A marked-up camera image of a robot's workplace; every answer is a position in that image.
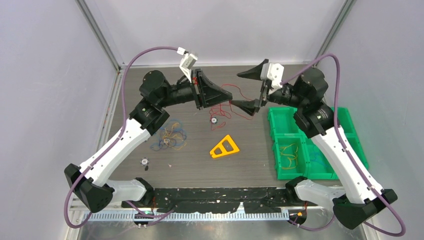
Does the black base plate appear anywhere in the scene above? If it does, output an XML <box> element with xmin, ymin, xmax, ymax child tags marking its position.
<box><xmin>131</xmin><ymin>186</ymin><xmax>305</xmax><ymax>214</ymax></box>

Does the yellow triangular plastic frame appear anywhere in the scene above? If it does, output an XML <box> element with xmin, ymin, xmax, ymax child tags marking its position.
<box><xmin>209</xmin><ymin>134</ymin><xmax>240</xmax><ymax>159</ymax></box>

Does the red wire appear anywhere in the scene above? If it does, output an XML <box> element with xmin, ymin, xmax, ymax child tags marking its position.
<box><xmin>208</xmin><ymin>83</ymin><xmax>256</xmax><ymax>131</ymax></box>

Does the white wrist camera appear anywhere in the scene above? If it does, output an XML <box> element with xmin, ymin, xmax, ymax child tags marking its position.
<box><xmin>260</xmin><ymin>62</ymin><xmax>285</xmax><ymax>94</ymax></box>
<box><xmin>177</xmin><ymin>47</ymin><xmax>199</xmax><ymax>83</ymax></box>

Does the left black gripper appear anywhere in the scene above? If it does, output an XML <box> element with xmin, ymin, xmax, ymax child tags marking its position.
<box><xmin>158</xmin><ymin>68</ymin><xmax>233</xmax><ymax>110</ymax></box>

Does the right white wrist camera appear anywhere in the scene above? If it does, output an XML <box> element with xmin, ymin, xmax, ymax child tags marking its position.
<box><xmin>260</xmin><ymin>62</ymin><xmax>285</xmax><ymax>94</ymax></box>

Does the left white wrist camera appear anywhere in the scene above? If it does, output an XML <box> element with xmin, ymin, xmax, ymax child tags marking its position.
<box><xmin>177</xmin><ymin>47</ymin><xmax>199</xmax><ymax>83</ymax></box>

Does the blue wire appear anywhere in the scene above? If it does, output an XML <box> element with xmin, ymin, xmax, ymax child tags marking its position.
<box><xmin>309</xmin><ymin>149</ymin><xmax>332</xmax><ymax>167</ymax></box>

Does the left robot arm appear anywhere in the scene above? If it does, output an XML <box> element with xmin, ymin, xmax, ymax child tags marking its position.
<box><xmin>64</xmin><ymin>68</ymin><xmax>233</xmax><ymax>213</ymax></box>

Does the yellow wire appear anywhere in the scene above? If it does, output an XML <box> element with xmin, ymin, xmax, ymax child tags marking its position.
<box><xmin>279</xmin><ymin>142</ymin><xmax>300</xmax><ymax>171</ymax></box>

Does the green plastic bin organiser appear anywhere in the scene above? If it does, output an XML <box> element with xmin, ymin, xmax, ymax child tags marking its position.
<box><xmin>267</xmin><ymin>106</ymin><xmax>370</xmax><ymax>181</ymax></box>

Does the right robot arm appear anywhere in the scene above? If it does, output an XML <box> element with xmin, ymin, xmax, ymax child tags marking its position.
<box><xmin>233</xmin><ymin>59</ymin><xmax>398</xmax><ymax>230</ymax></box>

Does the poker chip lower left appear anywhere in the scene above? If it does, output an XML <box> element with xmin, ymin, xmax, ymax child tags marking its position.
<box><xmin>140</xmin><ymin>158</ymin><xmax>150</xmax><ymax>166</ymax></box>

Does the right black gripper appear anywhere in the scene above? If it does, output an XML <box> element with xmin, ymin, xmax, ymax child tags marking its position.
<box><xmin>229</xmin><ymin>59</ymin><xmax>306</xmax><ymax>116</ymax></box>

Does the white slotted cable duct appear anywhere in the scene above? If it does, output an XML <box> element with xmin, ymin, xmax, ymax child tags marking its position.
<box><xmin>88</xmin><ymin>209</ymin><xmax>290</xmax><ymax>222</ymax></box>

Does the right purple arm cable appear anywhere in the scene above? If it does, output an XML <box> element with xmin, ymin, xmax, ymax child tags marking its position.
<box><xmin>279</xmin><ymin>53</ymin><xmax>407</xmax><ymax>238</ymax></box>

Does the colourful wire bundle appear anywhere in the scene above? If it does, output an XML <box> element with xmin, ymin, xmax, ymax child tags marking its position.
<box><xmin>149</xmin><ymin>121</ymin><xmax>188</xmax><ymax>153</ymax></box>

